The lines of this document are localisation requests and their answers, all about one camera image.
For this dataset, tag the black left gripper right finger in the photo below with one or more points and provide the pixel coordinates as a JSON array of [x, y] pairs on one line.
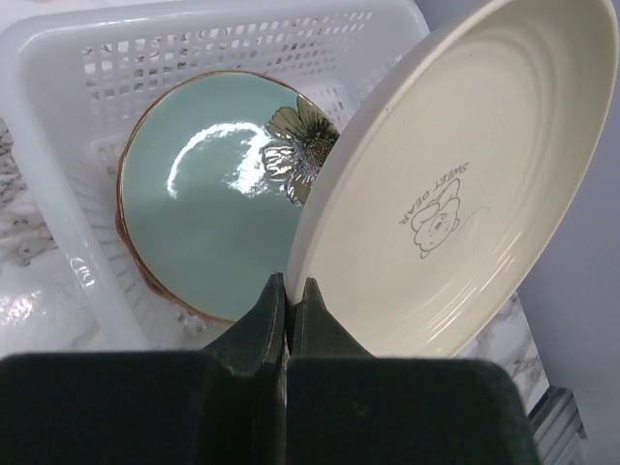
[[344, 406]]

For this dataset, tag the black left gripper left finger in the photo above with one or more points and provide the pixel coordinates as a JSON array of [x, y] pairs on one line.
[[214, 405]]

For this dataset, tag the cream sweet bear plate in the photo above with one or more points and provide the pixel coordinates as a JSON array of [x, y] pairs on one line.
[[452, 176]]

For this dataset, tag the pale aqua brown-rimmed plate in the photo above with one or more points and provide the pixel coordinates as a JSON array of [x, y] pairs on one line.
[[216, 174]]

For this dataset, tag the pink polka dot plate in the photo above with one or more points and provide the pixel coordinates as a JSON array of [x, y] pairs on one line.
[[149, 279]]

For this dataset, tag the white perforated plastic bin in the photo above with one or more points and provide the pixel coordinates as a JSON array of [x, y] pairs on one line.
[[73, 86]]

